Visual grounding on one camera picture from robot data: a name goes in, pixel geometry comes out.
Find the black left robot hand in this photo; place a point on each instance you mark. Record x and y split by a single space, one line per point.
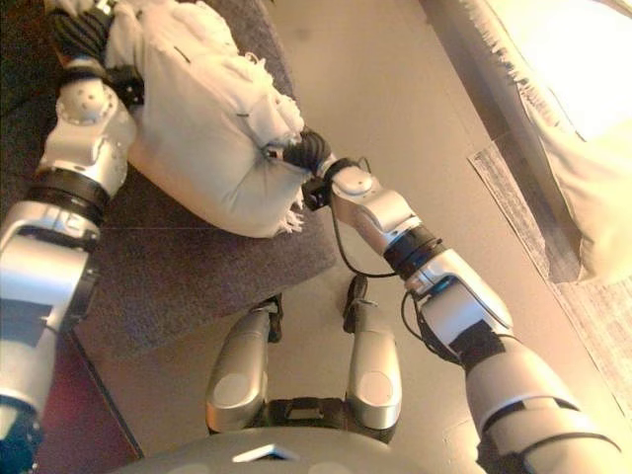
81 32

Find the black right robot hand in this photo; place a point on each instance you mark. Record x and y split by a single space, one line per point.
308 150

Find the white fringed cushion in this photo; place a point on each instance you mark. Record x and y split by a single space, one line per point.
197 138

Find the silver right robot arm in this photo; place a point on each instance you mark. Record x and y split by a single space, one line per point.
469 306

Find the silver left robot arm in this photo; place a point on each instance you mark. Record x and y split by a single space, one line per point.
54 207

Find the grey fabric armchair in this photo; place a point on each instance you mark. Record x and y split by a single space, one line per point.
173 281

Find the silver right robot leg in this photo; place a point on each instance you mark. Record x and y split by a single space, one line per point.
372 365

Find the silver robot leg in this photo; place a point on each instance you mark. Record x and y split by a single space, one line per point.
372 365
242 365

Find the silver left robot leg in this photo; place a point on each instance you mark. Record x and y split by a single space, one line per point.
242 365

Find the grey woven rug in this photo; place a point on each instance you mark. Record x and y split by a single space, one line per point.
533 212

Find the bed with white duvet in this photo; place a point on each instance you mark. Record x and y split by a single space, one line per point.
582 99

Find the silver robot torso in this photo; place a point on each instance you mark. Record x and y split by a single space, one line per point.
276 454

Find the glossy dark cabinet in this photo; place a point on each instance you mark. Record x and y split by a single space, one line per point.
84 410

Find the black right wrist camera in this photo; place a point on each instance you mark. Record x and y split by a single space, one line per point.
316 193

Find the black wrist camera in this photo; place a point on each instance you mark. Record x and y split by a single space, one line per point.
129 86
316 193

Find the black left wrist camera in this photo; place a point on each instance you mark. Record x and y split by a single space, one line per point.
129 86

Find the beige bed frame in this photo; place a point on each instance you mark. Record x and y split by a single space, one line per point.
461 61

